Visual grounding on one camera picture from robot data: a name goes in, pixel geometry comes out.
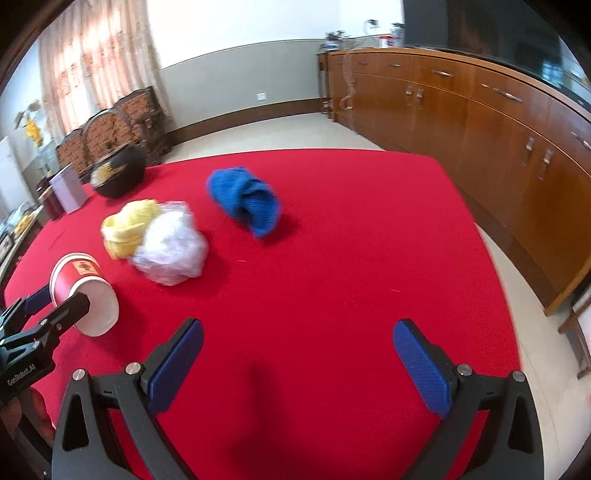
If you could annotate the yellow cloth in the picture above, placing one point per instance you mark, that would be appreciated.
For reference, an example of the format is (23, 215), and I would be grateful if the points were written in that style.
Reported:
(124, 226)

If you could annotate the red tablecloth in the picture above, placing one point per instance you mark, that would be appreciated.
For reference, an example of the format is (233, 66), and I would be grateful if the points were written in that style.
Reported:
(300, 286)

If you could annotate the small wooden side table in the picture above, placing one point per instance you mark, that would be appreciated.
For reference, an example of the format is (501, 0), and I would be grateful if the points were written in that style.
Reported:
(324, 83)

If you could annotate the wooden sofa bench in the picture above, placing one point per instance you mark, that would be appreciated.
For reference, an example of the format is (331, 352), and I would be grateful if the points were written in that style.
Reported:
(134, 120)

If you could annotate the dark red canister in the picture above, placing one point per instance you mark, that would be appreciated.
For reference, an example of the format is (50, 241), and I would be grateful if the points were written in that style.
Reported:
(50, 205)

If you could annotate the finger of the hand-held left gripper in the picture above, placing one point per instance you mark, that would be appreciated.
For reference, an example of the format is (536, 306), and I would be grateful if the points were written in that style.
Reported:
(69, 311)
(38, 297)

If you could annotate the red paper cup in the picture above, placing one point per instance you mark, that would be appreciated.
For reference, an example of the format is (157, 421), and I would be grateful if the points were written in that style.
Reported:
(76, 277)

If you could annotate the plate of yellow fruit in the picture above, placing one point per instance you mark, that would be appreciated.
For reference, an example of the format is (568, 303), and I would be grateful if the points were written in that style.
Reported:
(23, 225)

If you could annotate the clear plastic bag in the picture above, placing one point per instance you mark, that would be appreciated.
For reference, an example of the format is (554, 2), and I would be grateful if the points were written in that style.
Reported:
(171, 249)

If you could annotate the wall outlet with charger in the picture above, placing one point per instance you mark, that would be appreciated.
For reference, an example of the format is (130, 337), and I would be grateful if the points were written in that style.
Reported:
(373, 23)

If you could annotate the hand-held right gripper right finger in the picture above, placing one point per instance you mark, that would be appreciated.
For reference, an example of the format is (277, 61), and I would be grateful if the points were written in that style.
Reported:
(422, 364)

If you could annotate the blue knit cloth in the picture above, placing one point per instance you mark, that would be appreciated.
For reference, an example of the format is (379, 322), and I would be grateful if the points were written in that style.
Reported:
(244, 198)

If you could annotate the group of bottles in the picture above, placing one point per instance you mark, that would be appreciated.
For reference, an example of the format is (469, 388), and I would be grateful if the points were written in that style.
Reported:
(392, 37)

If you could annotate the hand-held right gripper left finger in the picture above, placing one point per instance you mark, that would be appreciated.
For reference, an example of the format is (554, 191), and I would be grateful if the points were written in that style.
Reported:
(178, 364)

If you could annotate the beige patterned curtain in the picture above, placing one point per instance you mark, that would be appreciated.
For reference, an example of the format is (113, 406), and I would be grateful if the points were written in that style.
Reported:
(101, 60)

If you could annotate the lavender tin box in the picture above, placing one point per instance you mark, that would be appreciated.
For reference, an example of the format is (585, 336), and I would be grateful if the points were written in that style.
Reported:
(69, 189)

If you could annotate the white refrigerator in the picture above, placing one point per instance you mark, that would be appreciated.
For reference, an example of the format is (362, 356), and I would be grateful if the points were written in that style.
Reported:
(10, 175)

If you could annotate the wooden sideboard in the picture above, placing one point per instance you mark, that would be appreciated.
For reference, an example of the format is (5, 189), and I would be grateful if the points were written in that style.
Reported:
(485, 138)

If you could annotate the yellow artificial flowers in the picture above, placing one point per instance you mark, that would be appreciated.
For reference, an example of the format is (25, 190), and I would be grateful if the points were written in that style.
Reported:
(31, 129)

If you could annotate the person's left hand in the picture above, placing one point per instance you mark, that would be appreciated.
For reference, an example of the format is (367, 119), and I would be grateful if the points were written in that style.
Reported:
(41, 413)

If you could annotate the black television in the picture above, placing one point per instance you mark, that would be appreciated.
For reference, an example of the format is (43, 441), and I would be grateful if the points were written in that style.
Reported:
(485, 32)

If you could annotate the potted plant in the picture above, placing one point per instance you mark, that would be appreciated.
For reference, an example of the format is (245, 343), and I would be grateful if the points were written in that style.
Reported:
(333, 41)

